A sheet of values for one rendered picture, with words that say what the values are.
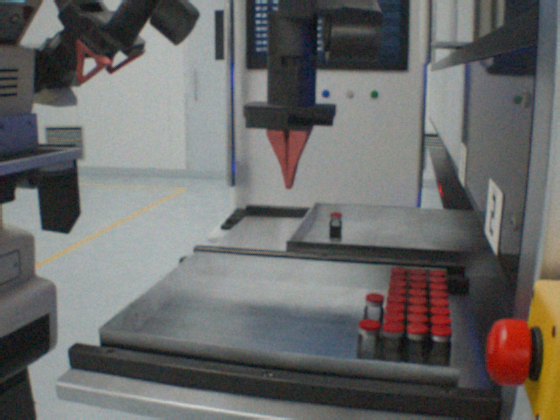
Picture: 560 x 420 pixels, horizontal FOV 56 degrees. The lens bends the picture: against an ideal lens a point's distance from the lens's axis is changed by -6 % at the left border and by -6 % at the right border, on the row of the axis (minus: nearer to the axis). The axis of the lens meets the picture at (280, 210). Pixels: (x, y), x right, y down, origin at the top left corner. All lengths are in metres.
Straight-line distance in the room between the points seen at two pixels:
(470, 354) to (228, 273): 0.35
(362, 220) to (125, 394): 0.66
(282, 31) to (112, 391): 0.41
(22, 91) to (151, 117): 5.63
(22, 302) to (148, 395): 0.53
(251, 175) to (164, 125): 5.13
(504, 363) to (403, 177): 1.11
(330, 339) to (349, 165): 0.86
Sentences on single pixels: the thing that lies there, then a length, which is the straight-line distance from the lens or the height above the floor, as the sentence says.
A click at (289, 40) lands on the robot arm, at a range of 0.62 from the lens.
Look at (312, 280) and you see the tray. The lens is 0.75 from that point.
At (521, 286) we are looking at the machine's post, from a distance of 0.44.
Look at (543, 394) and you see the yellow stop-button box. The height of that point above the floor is 0.98.
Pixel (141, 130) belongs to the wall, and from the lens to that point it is 6.69.
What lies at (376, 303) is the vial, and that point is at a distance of 0.59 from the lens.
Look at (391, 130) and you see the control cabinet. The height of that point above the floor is 1.02.
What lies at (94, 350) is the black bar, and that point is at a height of 0.90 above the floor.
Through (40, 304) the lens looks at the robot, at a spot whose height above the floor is 0.77.
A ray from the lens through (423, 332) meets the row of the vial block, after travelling 0.53.
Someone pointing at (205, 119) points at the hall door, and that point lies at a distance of 6.34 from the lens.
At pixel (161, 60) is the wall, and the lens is 6.54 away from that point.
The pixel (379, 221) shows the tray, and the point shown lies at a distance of 1.06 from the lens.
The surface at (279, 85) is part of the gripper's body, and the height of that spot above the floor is 1.14.
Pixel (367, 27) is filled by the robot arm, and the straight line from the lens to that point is 0.63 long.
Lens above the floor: 1.15
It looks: 14 degrees down
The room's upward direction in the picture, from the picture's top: straight up
